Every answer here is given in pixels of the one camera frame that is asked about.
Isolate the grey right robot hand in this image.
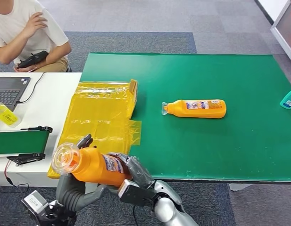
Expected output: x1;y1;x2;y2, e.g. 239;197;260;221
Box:
107;152;156;196

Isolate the black handheld controller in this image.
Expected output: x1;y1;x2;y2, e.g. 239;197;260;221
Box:
17;50;49;69

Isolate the white framed board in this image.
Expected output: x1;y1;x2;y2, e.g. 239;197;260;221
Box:
270;0;291;63

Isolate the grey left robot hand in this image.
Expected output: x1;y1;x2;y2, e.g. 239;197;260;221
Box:
56;134;107;204

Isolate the red and black wire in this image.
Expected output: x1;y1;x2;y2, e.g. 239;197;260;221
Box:
4;160;29;194

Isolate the small green belt conveyor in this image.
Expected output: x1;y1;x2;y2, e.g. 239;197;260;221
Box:
0;125;54;165

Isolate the grey table foot plate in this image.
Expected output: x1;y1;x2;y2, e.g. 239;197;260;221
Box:
229;183;253;192

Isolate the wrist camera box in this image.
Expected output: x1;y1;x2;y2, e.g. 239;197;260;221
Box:
118;179;158;209
20;190;57;226

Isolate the black laptop cable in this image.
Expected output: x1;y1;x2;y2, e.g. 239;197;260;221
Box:
16;72;46;104

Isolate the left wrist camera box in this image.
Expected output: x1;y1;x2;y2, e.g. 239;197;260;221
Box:
20;190;57;226

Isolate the grey laptop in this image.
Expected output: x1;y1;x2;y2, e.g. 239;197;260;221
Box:
0;77;31;112

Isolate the teal bottle with white label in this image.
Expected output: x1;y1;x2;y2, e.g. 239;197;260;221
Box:
280;88;291;110

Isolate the person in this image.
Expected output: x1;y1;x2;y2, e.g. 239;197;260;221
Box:
0;0;73;73

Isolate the person's right hand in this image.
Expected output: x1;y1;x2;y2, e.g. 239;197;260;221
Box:
22;12;48;40

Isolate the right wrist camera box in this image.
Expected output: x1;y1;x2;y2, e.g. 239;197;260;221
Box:
118;179;158;209

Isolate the clear bottle with yellow label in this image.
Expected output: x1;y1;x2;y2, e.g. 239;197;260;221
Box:
0;100;20;129

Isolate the green table mat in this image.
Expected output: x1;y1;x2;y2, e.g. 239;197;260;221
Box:
79;52;291;183

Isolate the yellow plastic-wrapped box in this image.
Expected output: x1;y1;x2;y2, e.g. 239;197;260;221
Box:
47;79;142;180

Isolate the person's left hand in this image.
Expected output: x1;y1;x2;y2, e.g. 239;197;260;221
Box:
14;64;39;73

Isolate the orange bottle with clear cap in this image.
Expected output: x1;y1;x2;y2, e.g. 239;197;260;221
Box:
161;99;227;120
51;142;133;188

